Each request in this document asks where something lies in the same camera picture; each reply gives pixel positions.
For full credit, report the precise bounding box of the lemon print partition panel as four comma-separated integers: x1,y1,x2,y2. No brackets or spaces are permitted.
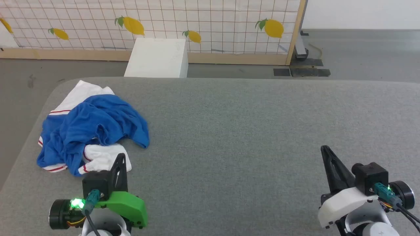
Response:
0,0,308,65

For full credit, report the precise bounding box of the white box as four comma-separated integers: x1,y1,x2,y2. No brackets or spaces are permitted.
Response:
124,38,189,78

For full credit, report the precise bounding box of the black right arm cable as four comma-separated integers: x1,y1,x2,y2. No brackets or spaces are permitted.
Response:
374,183,420,231

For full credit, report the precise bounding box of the yellow floor cable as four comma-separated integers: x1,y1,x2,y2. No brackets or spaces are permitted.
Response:
308,43,324,60

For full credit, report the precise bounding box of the blue and white shirt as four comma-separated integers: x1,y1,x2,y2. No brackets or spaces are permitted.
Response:
37,80,150,177

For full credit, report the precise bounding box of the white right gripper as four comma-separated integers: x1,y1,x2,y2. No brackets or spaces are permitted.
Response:
318,145,415,229

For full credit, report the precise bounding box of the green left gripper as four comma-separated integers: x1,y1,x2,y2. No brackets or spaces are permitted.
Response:
49,153,148,230

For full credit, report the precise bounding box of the long black floor mat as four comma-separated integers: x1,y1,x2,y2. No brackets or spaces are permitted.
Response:
290,58,331,78

